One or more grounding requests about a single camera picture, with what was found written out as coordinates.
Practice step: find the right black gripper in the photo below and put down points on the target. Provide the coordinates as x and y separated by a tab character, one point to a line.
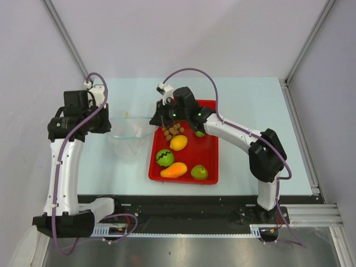
161	118

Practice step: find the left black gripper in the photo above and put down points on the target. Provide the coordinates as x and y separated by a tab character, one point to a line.
105	125

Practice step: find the clear zip top bag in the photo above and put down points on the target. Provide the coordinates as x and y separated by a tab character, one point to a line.
128	134

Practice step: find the yellow lemon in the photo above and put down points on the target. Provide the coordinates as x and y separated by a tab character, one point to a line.
178	143

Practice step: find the green guava black stripe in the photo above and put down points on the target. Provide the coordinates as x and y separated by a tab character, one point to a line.
165	158

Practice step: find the green sugar apple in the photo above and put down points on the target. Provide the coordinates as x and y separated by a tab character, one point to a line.
200	134

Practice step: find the orange papaya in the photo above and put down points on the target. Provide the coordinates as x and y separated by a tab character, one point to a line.
174	171

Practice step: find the green pear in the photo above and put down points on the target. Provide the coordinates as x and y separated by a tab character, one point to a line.
199	172

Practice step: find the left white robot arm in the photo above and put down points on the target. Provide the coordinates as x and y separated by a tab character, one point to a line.
83	112

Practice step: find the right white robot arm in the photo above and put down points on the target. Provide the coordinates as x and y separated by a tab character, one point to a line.
267	157

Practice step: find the brown longan bunch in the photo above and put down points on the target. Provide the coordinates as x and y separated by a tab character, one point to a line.
173	131

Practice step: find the red plastic tray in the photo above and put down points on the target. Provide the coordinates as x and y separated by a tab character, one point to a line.
199	151

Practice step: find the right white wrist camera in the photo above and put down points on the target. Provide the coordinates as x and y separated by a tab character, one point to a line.
166	91

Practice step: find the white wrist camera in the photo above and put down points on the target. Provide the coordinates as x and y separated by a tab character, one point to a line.
96	94
166	91

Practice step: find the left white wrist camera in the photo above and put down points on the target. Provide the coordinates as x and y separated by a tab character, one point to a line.
96	94

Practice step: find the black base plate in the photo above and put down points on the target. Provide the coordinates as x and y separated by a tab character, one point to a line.
240	208

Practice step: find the aluminium rail frame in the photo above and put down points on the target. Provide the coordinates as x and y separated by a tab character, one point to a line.
313	215

